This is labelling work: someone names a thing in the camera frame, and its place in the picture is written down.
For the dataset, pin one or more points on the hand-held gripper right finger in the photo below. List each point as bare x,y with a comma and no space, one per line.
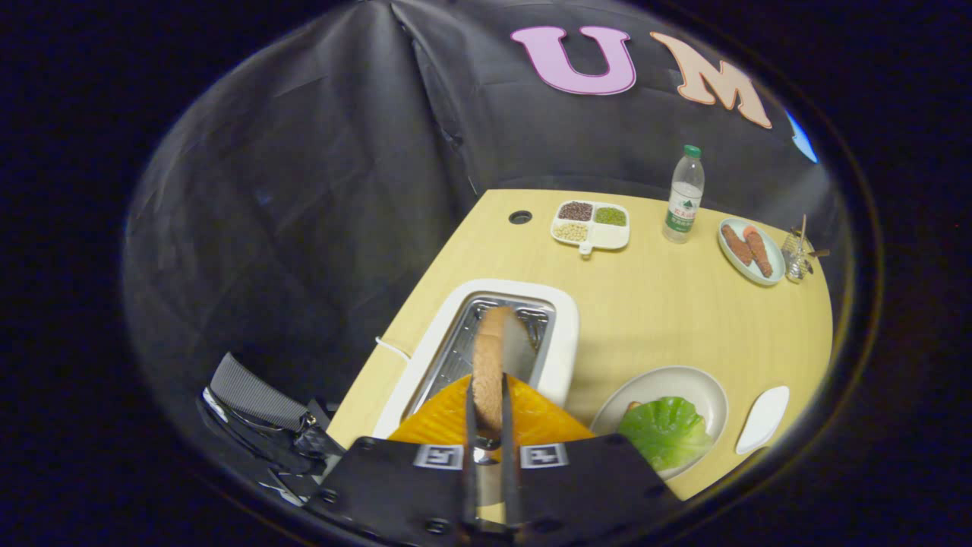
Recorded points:
577,486

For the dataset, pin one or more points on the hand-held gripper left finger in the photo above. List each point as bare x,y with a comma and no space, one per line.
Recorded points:
395,494

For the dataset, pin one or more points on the green lettuce leaf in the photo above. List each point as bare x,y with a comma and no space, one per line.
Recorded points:
664,433

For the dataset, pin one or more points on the toasted bread slice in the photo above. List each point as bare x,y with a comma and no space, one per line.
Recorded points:
490,365

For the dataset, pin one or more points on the round white plate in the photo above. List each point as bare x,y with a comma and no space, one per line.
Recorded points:
668,381

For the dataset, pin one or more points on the white toaster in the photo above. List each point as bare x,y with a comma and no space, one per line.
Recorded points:
562,342

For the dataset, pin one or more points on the white square plate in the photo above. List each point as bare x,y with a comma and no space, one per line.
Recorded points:
763,422

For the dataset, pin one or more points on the white divided dish of beans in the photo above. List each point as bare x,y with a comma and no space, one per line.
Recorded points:
592,237

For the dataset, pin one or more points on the brown meat slice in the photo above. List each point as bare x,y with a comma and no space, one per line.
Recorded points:
758,252
736,245

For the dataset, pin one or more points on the light blue plate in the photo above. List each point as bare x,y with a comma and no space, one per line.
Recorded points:
774,251

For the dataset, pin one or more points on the clear water bottle green cap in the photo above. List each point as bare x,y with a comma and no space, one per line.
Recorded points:
683,197

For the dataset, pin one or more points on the clear glass utensil holder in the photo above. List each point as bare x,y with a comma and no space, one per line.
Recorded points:
796,262

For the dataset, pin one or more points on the wooden chopstick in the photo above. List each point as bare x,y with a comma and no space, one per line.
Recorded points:
802,228

